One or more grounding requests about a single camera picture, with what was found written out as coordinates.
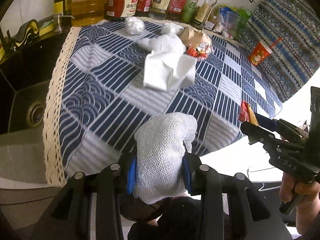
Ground green plastic bag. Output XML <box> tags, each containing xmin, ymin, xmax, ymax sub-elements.
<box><xmin>236</xmin><ymin>8</ymin><xmax>253</xmax><ymax>35</ymax></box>

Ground colourful small snack wrapper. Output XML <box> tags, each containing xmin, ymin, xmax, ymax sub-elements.
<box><xmin>239</xmin><ymin>100</ymin><xmax>259</xmax><ymax>126</ymax></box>

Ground blue white patterned tablecloth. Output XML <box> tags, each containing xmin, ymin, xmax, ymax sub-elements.
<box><xmin>43</xmin><ymin>21</ymin><xmax>282</xmax><ymax>186</ymax></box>

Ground white paper bag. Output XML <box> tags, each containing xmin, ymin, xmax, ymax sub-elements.
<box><xmin>143</xmin><ymin>51</ymin><xmax>197</xmax><ymax>92</ymax></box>

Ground red orange snack wrapper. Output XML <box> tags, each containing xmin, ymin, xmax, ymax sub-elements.
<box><xmin>187</xmin><ymin>42</ymin><xmax>214</xmax><ymax>61</ymax></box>

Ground small oil bottle gold cap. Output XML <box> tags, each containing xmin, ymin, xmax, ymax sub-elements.
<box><xmin>192</xmin><ymin>0</ymin><xmax>217</xmax><ymax>30</ymax></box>

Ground black kitchen sink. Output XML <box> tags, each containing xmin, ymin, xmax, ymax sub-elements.
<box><xmin>1</xmin><ymin>29</ymin><xmax>69</xmax><ymax>134</ymax></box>

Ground red paper drink cup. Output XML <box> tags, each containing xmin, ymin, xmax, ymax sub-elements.
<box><xmin>248</xmin><ymin>37</ymin><xmax>283</xmax><ymax>66</ymax></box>

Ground small glass jar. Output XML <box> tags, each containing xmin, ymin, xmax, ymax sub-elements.
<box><xmin>204</xmin><ymin>14</ymin><xmax>217</xmax><ymax>30</ymax></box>

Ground yellow black sponge holder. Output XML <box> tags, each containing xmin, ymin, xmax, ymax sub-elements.
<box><xmin>1</xmin><ymin>20</ymin><xmax>54</xmax><ymax>51</ymax></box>

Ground brown paper bag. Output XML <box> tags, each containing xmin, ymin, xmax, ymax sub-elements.
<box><xmin>179</xmin><ymin>26</ymin><xmax>212</xmax><ymax>48</ymax></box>

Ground patterned blue curtain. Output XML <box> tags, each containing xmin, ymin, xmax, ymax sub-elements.
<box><xmin>238</xmin><ymin>0</ymin><xmax>319</xmax><ymax>102</ymax></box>

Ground soy sauce jug red label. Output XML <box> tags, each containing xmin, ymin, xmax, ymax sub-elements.
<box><xmin>105</xmin><ymin>0</ymin><xmax>138</xmax><ymax>21</ymax></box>

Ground person's right hand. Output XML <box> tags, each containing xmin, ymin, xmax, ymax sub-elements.
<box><xmin>278</xmin><ymin>172</ymin><xmax>320</xmax><ymax>235</ymax></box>

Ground blue white plastic bag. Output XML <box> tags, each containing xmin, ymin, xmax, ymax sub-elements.
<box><xmin>213</xmin><ymin>7</ymin><xmax>241</xmax><ymax>39</ymax></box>

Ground crumpled white plastic ball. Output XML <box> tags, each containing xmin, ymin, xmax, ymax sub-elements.
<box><xmin>125</xmin><ymin>16</ymin><xmax>145</xmax><ymax>35</ymax></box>

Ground green label oil bottle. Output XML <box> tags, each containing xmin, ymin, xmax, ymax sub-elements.
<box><xmin>181</xmin><ymin>0</ymin><xmax>199</xmax><ymax>23</ymax></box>

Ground large cooking oil jug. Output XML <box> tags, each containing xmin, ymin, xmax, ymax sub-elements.
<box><xmin>71</xmin><ymin>0</ymin><xmax>106</xmax><ymax>27</ymax></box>

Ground white knitted cloth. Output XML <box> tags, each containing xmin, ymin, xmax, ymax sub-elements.
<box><xmin>133</xmin><ymin>112</ymin><xmax>197</xmax><ymax>204</ymax></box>
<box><xmin>136</xmin><ymin>33</ymin><xmax>186</xmax><ymax>54</ymax></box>

